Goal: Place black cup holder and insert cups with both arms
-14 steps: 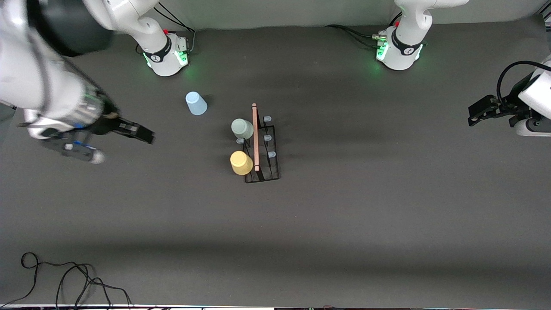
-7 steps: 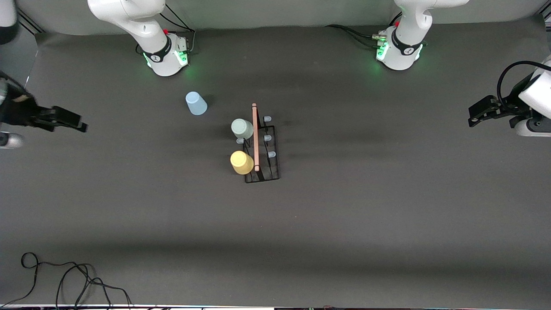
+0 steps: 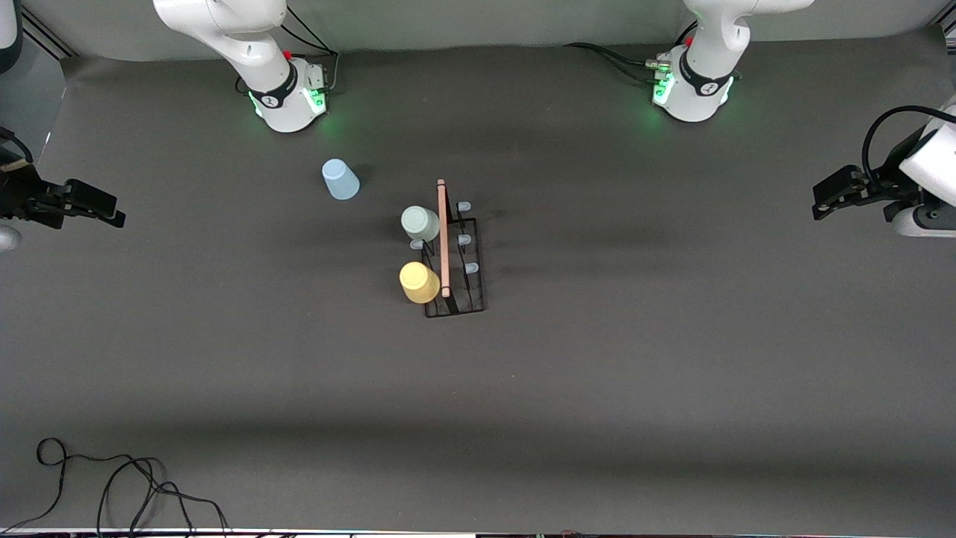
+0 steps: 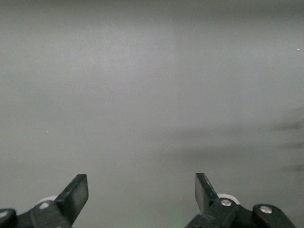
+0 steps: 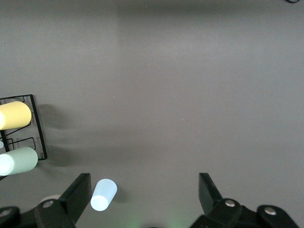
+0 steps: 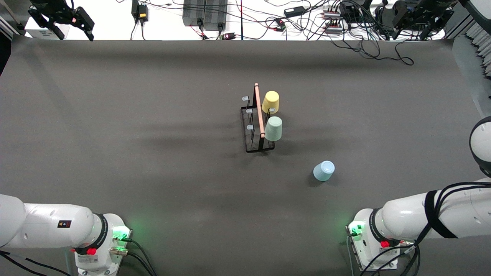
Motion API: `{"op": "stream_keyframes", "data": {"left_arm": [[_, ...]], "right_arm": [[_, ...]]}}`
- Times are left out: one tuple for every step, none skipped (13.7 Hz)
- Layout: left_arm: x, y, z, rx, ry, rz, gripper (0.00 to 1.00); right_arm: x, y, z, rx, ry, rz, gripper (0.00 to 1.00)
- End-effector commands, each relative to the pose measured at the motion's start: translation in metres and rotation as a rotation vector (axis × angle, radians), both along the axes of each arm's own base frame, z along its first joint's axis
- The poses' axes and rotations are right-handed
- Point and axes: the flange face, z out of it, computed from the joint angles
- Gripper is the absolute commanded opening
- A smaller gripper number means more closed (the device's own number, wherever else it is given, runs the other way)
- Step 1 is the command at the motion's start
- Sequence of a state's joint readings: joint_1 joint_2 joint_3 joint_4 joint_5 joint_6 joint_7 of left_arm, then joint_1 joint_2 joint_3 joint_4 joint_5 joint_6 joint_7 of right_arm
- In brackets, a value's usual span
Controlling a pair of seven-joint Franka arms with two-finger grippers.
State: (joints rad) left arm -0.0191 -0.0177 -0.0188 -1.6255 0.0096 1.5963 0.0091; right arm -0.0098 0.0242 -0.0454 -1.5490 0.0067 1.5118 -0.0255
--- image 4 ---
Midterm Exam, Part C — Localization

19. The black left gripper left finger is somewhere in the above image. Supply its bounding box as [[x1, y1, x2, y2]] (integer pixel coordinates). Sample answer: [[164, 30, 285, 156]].
[[0, 174, 89, 228]]

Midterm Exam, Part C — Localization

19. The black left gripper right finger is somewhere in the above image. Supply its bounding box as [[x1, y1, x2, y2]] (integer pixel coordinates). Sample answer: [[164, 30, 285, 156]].
[[185, 172, 297, 228]]

